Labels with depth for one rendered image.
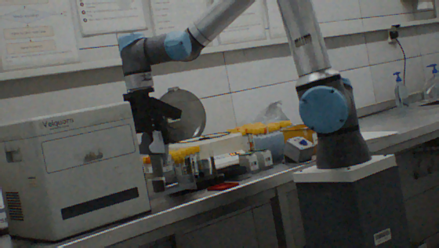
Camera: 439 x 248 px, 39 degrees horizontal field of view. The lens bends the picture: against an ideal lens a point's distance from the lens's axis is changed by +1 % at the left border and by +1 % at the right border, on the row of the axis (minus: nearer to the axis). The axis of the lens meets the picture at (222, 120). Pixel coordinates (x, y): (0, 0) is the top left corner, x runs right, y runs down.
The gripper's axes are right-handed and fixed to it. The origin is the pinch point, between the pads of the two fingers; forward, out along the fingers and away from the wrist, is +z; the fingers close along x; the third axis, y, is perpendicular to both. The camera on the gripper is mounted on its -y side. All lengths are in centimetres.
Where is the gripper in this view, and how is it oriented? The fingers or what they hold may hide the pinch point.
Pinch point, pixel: (161, 158)
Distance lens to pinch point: 175.3
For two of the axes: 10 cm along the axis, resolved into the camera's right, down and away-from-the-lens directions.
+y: -7.4, 1.7, -6.5
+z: 1.8, 9.8, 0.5
